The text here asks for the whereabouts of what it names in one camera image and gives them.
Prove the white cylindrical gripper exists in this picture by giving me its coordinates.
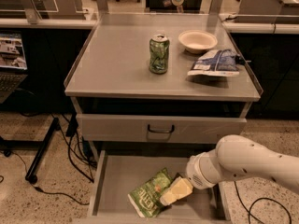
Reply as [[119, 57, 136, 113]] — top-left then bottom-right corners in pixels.
[[160, 150, 222, 206]]

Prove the green jalapeno chip bag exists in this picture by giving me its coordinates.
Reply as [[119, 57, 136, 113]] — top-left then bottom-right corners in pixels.
[[128, 168, 173, 217]]

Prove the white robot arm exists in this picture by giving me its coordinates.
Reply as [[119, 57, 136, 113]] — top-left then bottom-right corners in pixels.
[[160, 134, 299, 206]]

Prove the open middle drawer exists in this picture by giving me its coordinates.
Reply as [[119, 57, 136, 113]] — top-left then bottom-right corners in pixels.
[[72, 152, 233, 224]]

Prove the closed top drawer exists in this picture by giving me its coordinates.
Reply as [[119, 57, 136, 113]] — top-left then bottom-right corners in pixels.
[[77, 114, 247, 144]]

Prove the grey metal drawer cabinet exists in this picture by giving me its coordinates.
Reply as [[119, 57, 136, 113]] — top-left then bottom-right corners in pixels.
[[64, 12, 263, 224]]

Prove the blue white chip bag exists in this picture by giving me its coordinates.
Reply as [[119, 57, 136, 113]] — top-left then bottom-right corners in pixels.
[[187, 49, 241, 77]]

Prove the black desk leg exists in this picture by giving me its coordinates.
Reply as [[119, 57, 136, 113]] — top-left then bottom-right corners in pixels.
[[25, 118, 60, 184]]

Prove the green soda can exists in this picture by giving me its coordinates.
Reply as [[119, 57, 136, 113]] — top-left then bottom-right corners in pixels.
[[149, 34, 170, 74]]

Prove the white paper bowl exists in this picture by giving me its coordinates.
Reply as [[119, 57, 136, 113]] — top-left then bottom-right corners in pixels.
[[178, 30, 218, 54]]

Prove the open laptop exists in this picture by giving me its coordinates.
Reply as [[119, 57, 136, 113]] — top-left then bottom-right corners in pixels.
[[0, 30, 28, 104]]

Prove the black floor cable right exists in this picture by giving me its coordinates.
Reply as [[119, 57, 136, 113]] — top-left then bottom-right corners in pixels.
[[234, 181, 292, 224]]

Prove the black floor cable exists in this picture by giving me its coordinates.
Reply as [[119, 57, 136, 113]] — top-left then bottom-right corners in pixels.
[[0, 112, 97, 207], [234, 181, 292, 224]]

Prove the black drawer handle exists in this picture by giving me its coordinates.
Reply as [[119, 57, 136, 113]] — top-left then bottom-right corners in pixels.
[[147, 124, 175, 134]]

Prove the black floor cable left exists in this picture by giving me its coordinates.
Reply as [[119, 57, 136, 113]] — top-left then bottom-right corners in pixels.
[[0, 112, 97, 207]]

